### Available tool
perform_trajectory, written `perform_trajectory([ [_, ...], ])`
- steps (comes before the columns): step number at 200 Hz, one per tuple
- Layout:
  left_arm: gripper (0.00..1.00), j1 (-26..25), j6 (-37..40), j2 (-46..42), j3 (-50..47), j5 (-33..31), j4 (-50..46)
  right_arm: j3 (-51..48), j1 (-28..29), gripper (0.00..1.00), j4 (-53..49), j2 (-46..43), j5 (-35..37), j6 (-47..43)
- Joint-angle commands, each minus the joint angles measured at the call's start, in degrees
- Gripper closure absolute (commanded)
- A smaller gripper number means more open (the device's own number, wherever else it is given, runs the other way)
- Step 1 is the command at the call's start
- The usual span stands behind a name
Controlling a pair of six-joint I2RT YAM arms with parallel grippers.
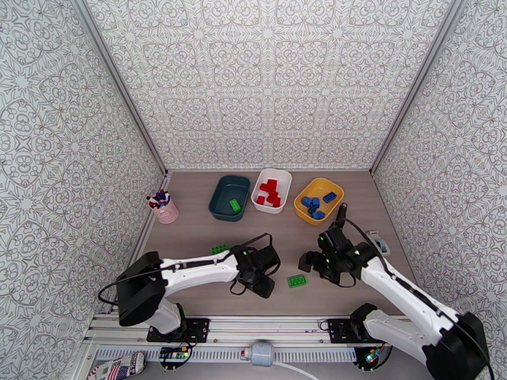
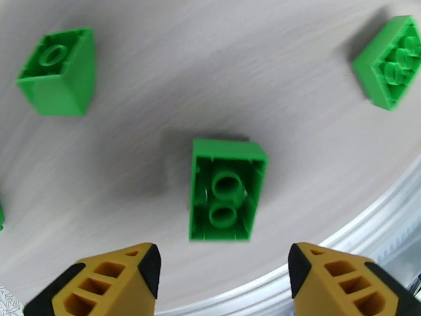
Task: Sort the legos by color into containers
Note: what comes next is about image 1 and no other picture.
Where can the teal plastic bin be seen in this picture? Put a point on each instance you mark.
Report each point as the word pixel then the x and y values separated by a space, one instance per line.
pixel 222 193

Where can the white plastic bin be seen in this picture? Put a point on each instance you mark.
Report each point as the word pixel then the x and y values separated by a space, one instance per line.
pixel 284 180

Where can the small circuit board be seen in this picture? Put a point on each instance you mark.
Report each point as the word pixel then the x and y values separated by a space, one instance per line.
pixel 173 355

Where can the purple capped marker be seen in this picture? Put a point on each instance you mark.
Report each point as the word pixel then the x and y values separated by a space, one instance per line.
pixel 162 196

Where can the flag print pouch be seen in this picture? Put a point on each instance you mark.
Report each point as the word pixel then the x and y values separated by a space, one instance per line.
pixel 119 367

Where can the grey tape dispenser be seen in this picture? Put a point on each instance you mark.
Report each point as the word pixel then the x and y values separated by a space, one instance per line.
pixel 383 246

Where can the flat green lego plate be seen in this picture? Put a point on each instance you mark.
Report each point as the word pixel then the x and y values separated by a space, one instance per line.
pixel 297 280

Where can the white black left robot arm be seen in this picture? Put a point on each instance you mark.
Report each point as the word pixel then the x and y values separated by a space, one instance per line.
pixel 198 268

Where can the white cylindrical connector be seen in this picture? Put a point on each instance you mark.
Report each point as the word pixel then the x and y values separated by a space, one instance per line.
pixel 261 353

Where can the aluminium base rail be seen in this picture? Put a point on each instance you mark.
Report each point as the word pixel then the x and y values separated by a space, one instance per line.
pixel 269 329

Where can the long green lego brick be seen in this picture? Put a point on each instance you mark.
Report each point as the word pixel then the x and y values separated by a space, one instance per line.
pixel 235 205

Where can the yellow plastic bin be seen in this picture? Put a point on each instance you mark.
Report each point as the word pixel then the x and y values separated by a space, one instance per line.
pixel 317 189

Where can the pink pen cup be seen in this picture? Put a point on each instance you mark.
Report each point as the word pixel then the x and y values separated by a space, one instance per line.
pixel 168 214

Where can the aluminium frame post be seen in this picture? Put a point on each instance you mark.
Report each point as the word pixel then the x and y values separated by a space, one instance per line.
pixel 120 84
pixel 416 84

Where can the square red lego brick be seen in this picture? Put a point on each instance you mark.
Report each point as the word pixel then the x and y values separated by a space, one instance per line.
pixel 260 200

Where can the long blue lego brick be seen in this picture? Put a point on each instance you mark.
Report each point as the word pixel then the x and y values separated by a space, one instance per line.
pixel 330 197

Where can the circuit board with green light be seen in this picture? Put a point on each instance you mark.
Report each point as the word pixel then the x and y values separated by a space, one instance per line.
pixel 372 357

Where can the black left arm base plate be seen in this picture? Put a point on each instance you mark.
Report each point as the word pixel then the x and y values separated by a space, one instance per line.
pixel 198 331

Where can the red stepped lego brick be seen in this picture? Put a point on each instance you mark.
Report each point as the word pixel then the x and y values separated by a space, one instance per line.
pixel 271 185

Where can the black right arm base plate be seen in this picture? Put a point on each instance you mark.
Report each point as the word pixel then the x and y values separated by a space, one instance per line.
pixel 338 331

